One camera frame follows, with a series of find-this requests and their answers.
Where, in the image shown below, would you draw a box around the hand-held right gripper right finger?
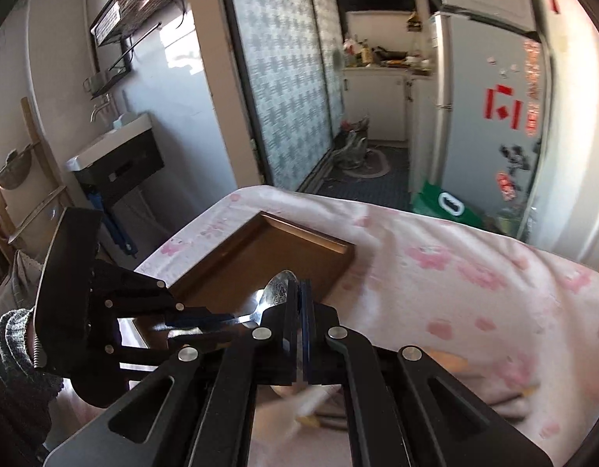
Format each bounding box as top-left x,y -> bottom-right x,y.
300,279 -> 556,467

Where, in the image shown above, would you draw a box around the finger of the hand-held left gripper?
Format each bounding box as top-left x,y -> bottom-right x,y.
101,330 -> 238,371
91,259 -> 254,330

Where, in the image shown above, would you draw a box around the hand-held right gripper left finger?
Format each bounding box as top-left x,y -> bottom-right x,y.
44,279 -> 303,467

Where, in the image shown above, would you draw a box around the metal spoon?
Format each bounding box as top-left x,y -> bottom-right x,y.
222,269 -> 300,330

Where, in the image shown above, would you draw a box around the brown rectangular tray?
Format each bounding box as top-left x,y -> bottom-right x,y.
169,211 -> 357,326

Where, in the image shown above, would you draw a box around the person's left forearm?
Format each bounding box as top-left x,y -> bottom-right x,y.
0,308 -> 63,467

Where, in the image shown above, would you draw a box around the grey checked cloth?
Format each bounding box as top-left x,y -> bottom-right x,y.
6,249 -> 43,313

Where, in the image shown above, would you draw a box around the blue pipe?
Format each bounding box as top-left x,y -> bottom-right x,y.
86,190 -> 136,257

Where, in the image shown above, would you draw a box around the grey-green hanging cloth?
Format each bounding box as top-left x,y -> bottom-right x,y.
0,147 -> 36,190

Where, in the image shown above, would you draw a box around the wooden ladder rack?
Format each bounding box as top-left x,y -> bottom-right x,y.
0,97 -> 75,256

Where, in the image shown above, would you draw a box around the pink printed cloth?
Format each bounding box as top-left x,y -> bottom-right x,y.
56,187 -> 599,467

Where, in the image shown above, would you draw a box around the metal faucet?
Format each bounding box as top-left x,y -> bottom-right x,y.
89,95 -> 111,123

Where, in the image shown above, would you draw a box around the green bag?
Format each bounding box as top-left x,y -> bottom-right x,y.
410,180 -> 486,230

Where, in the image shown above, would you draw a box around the plastic bags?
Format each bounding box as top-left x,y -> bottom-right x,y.
335,117 -> 374,170

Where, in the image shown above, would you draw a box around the black towel bar rack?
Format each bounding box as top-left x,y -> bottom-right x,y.
82,22 -> 162,99

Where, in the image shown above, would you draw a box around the small red sticker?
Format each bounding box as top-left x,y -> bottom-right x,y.
495,172 -> 518,201

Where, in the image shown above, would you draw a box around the white kitchen counter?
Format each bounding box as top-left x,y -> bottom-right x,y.
342,65 -> 433,143

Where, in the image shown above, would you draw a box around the patterned sliding door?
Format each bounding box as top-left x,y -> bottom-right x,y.
217,0 -> 347,191

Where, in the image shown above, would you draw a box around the black flower sticker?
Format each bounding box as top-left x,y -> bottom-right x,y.
498,142 -> 540,172

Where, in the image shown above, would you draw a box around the silver refrigerator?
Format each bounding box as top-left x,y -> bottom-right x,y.
425,0 -> 554,254

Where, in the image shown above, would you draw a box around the large red paper sticker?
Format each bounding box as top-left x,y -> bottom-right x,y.
483,85 -> 525,130

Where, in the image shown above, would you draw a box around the black wire wall shelf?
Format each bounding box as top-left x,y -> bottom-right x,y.
89,0 -> 189,48

